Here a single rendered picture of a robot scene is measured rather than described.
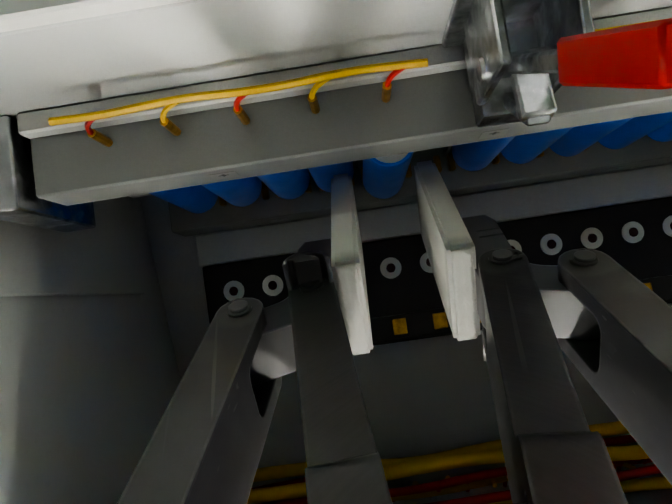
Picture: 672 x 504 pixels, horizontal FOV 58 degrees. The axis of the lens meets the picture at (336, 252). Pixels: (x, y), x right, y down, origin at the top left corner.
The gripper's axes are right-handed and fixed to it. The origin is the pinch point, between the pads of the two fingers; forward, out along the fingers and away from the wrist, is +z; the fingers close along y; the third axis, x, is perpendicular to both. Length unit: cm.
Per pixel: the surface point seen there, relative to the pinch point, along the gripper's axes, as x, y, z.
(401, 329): -8.8, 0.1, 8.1
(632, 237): -6.5, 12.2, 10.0
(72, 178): 4.0, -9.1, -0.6
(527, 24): 6.2, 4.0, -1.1
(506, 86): 5.0, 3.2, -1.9
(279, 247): -4.3, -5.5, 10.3
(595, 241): -6.4, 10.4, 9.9
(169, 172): 3.7, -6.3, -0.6
